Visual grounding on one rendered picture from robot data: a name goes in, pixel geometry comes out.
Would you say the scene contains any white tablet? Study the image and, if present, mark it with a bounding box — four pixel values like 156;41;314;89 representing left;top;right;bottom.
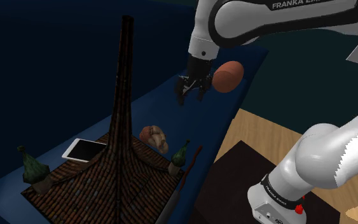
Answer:
61;137;109;164

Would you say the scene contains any brown tiled roof spire model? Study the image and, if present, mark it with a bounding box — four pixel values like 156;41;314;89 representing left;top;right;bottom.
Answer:
17;15;191;224

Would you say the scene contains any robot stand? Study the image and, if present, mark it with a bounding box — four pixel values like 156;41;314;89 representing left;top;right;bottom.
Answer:
188;140;343;224

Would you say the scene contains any brown lumpy figure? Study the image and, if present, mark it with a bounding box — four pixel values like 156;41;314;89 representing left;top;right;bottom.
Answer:
138;125;170;155

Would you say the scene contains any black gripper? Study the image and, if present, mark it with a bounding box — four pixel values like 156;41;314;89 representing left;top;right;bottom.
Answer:
174;55;214;106

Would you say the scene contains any long brown-handled tool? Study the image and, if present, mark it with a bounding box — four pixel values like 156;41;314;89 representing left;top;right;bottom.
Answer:
155;144;204;224

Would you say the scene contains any dark blue sofa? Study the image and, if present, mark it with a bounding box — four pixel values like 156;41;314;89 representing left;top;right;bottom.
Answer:
0;0;270;224

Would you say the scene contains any orange-brown cylinder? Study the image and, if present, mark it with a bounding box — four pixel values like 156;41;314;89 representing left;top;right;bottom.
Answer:
211;60;245;94

